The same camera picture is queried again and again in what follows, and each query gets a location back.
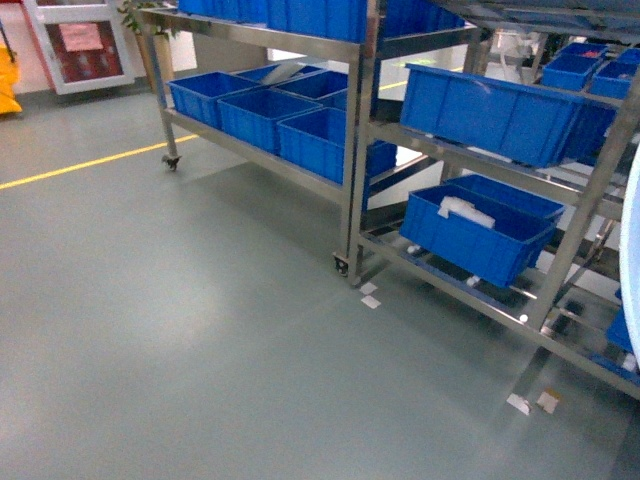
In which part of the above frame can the blue bin with white foam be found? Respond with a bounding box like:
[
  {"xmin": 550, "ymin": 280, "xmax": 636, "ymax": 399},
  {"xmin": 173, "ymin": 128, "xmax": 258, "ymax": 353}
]
[{"xmin": 400, "ymin": 184, "xmax": 555, "ymax": 288}]

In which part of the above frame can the blue bin cart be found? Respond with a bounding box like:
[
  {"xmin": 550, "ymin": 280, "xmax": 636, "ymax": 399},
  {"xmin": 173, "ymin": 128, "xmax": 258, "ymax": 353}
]
[
  {"xmin": 277, "ymin": 108, "xmax": 346, "ymax": 185},
  {"xmin": 218, "ymin": 90, "xmax": 322, "ymax": 155}
]

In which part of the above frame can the light blue oval tray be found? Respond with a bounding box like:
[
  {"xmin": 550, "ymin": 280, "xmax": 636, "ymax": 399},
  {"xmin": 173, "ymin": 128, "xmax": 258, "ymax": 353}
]
[{"xmin": 619, "ymin": 150, "xmax": 639, "ymax": 360}]

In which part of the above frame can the steel shelf rack right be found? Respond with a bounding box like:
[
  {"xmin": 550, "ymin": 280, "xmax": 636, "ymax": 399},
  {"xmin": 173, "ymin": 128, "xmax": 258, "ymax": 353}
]
[{"xmin": 348, "ymin": 1, "xmax": 639, "ymax": 397}]

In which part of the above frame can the yellow mop bucket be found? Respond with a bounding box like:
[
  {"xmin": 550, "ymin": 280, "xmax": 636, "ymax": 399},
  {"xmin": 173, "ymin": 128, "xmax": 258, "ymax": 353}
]
[{"xmin": 0, "ymin": 44, "xmax": 22, "ymax": 115}]

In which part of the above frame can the blue bin middle cart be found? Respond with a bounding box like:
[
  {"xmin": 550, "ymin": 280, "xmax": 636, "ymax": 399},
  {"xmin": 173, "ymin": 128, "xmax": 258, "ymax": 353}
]
[{"xmin": 218, "ymin": 90, "xmax": 322, "ymax": 155}]

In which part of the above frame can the blue bin on cart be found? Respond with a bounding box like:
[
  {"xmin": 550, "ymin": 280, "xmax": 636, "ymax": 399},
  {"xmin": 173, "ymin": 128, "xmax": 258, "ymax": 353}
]
[{"xmin": 167, "ymin": 71, "xmax": 262, "ymax": 130}]

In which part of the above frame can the red fire hose cabinet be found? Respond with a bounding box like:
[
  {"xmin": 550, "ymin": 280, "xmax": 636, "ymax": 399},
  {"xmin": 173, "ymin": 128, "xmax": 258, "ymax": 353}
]
[{"xmin": 22, "ymin": 1, "xmax": 134, "ymax": 95}]

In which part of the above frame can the blue bin front cart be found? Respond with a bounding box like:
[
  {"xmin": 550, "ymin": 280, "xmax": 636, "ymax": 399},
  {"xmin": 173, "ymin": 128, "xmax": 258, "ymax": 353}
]
[{"xmin": 277, "ymin": 108, "xmax": 346, "ymax": 185}]

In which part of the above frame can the potted green plant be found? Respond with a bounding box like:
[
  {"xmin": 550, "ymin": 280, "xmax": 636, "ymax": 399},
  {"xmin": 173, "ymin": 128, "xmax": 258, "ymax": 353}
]
[{"xmin": 117, "ymin": 0, "xmax": 176, "ymax": 93}]

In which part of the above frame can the steel shelf cart left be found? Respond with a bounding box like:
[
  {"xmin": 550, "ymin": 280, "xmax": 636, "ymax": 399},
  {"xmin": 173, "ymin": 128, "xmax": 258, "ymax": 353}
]
[{"xmin": 134, "ymin": 0, "xmax": 484, "ymax": 286}]

